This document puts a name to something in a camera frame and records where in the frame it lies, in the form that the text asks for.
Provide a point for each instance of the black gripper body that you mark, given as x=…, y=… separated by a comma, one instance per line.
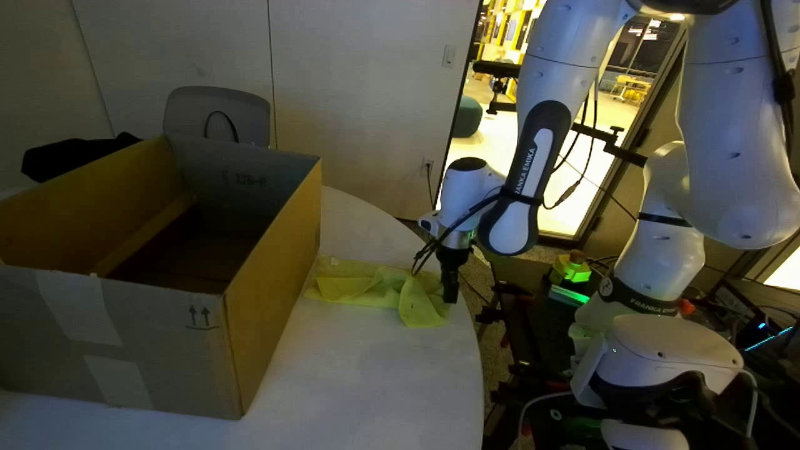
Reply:
x=452, y=260

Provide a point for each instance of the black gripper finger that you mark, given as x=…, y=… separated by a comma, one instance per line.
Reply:
x=447, y=288
x=455, y=291

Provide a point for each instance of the yellow microfiber cloth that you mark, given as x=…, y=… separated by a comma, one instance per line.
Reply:
x=417, y=297

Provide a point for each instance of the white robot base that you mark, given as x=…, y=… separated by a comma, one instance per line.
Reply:
x=652, y=372

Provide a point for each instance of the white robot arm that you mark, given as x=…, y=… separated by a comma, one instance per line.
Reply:
x=719, y=175

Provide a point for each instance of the brown cardboard box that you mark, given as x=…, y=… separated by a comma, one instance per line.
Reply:
x=159, y=276

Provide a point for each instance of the grey chair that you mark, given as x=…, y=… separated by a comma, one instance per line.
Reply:
x=217, y=112

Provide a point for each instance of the black clothing pile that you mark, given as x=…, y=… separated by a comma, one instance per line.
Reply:
x=58, y=157

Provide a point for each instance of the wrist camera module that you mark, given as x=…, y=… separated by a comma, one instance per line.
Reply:
x=432, y=223

